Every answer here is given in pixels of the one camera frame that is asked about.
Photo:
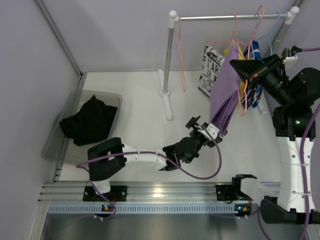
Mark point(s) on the light blue hanger with trousers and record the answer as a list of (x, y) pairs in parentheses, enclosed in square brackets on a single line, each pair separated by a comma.
[(249, 43)]

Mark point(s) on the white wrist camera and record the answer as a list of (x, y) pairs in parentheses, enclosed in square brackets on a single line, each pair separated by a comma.
[(210, 132), (289, 56)]

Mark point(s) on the aluminium mounting rail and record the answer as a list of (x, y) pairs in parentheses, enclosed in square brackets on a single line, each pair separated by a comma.
[(137, 192)]

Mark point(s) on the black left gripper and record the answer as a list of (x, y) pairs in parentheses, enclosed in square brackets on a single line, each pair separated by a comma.
[(198, 128)]

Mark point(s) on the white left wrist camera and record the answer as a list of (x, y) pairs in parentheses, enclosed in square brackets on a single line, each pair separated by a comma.
[(210, 132)]

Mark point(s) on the purple trousers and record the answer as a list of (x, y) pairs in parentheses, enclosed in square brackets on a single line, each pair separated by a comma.
[(224, 93)]

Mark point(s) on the white metal clothes rack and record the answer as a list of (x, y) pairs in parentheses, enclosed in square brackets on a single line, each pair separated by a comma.
[(163, 75)]

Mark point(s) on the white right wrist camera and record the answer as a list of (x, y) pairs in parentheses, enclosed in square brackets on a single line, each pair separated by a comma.
[(289, 56)]

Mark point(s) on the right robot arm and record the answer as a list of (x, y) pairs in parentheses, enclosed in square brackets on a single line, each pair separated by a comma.
[(295, 131)]

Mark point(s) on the blue slotted cable duct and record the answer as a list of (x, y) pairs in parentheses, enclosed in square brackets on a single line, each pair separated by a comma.
[(135, 208)]

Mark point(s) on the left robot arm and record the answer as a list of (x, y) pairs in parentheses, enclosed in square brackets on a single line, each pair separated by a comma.
[(109, 157)]

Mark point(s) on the grey plastic bin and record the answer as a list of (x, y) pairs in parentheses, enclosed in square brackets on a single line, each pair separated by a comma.
[(61, 149)]

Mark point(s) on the black white print trousers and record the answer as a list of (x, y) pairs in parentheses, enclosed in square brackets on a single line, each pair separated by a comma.
[(212, 62)]

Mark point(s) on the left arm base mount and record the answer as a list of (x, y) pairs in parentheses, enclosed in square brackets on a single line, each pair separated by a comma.
[(118, 193)]

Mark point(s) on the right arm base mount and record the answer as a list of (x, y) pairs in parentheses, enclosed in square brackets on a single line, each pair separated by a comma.
[(230, 192)]

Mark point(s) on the pink hanger of black trousers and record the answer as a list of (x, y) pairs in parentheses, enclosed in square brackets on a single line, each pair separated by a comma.
[(179, 53)]

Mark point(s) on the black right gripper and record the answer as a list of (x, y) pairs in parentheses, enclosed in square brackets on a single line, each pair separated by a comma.
[(258, 72)]

